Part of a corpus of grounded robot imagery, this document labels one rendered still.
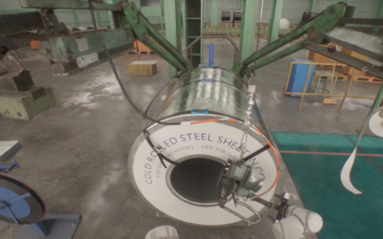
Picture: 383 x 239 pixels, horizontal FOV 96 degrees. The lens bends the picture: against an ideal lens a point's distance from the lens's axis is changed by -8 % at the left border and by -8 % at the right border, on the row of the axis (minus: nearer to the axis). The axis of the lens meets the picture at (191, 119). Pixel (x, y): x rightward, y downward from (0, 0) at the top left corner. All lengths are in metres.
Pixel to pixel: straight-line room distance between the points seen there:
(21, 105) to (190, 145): 0.96
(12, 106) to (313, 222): 1.54
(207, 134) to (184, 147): 0.20
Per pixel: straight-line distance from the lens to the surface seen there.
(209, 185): 1.83
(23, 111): 1.23
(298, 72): 5.43
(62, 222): 2.62
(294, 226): 1.03
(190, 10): 7.37
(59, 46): 0.99
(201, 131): 1.20
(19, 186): 1.91
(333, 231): 2.57
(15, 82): 1.23
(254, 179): 1.26
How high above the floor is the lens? 1.89
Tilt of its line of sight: 29 degrees down
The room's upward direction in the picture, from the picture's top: 1 degrees counter-clockwise
